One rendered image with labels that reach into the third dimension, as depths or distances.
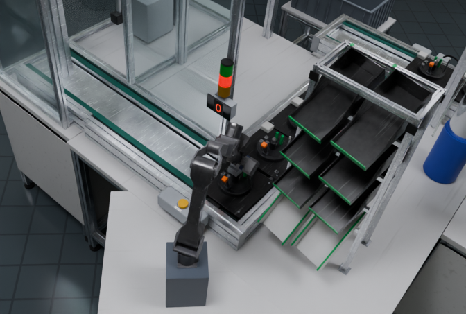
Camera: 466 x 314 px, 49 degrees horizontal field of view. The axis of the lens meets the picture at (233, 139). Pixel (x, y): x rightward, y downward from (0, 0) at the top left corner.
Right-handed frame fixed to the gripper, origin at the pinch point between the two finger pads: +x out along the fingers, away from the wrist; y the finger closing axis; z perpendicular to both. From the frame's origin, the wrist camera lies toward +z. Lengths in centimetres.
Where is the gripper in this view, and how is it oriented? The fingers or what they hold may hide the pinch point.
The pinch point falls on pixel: (239, 159)
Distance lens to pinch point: 196.7
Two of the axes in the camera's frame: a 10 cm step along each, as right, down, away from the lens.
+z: 5.5, -8.3, 0.4
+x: 3.0, 2.4, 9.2
